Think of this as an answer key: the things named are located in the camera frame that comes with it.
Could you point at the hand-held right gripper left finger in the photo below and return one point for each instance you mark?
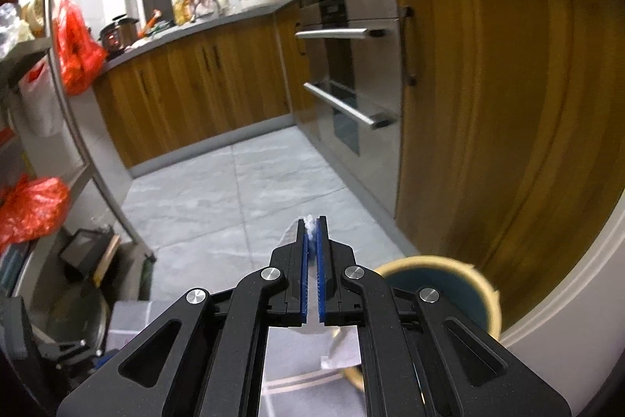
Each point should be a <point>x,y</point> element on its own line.
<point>305,270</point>

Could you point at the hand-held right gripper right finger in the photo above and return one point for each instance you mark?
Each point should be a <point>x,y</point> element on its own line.
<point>321,270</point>

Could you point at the white tissue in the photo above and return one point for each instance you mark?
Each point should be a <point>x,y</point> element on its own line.
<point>309,222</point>

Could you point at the yellow-rimmed trash bin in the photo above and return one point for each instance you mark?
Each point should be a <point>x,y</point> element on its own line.
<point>464,285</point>

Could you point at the metal shelf rack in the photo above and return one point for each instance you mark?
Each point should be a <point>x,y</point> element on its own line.
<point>124,216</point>

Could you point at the stainless steel built-in oven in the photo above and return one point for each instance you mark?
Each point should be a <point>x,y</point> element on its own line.
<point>361,70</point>

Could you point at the narrow wooden kitchen cabinet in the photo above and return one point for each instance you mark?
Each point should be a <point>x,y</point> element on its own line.
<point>288,55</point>

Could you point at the black open box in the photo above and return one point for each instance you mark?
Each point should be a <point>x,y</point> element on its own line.
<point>85,251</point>

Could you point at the white basin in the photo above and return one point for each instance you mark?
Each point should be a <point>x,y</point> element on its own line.
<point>259,1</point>

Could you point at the red plastic bag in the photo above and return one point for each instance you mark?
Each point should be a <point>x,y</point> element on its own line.
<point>29,207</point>
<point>73,50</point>

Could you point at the pale crumpled bag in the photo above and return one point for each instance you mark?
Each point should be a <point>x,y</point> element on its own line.
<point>205,1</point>

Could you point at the dark rice cooker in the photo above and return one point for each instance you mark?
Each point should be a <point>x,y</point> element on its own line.
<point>119,35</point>

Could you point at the white plastic bag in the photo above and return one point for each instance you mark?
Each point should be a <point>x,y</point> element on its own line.
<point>41,99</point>

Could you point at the clear plastic bag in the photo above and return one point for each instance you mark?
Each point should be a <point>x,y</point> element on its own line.
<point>12,26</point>

